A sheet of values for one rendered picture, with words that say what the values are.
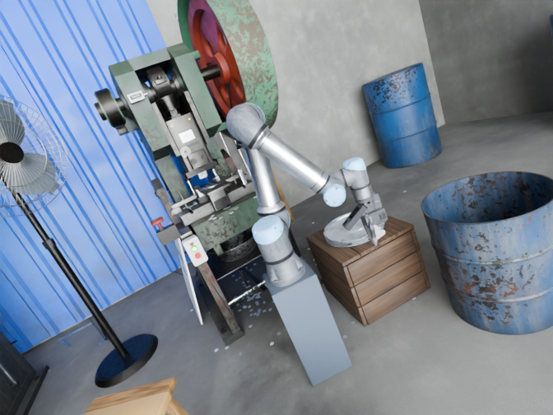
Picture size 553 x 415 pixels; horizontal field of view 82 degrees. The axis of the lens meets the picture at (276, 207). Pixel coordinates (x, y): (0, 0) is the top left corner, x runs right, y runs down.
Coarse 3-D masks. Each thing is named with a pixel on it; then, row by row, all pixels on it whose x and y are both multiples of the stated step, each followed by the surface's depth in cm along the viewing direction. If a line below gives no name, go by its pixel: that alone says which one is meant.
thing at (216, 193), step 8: (208, 184) 175; (216, 184) 168; (224, 184) 160; (200, 192) 171; (208, 192) 158; (216, 192) 169; (224, 192) 171; (208, 200) 173; (216, 200) 170; (224, 200) 172; (216, 208) 171
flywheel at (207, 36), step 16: (192, 0) 164; (192, 16) 175; (208, 16) 164; (192, 32) 187; (208, 32) 174; (208, 48) 189; (224, 48) 168; (208, 64) 198; (224, 64) 172; (224, 80) 177; (240, 80) 166; (224, 96) 201; (240, 96) 178; (224, 112) 204
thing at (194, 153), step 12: (168, 120) 170; (180, 120) 166; (192, 120) 168; (180, 132) 167; (192, 132) 169; (180, 144) 168; (192, 144) 170; (204, 144) 173; (180, 156) 170; (192, 156) 168; (204, 156) 169; (192, 168) 171
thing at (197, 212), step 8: (232, 184) 193; (240, 184) 187; (248, 184) 179; (232, 192) 176; (240, 192) 178; (248, 192) 180; (192, 200) 196; (232, 200) 177; (184, 208) 182; (192, 208) 174; (200, 208) 170; (208, 208) 172; (184, 216) 167; (192, 216) 169; (200, 216) 171; (184, 224) 168
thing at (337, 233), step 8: (344, 216) 165; (336, 224) 161; (360, 224) 149; (376, 224) 144; (328, 232) 155; (336, 232) 152; (344, 232) 149; (352, 232) 146; (360, 232) 143; (336, 240) 143; (344, 240) 140; (352, 240) 139
